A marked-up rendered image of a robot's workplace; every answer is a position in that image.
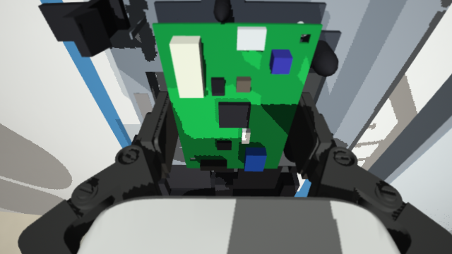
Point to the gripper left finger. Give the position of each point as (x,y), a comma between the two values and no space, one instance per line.
(135,173)

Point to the green circuit board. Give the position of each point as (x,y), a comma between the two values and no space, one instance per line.
(234,88)

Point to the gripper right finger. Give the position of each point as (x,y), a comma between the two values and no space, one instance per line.
(317,156)

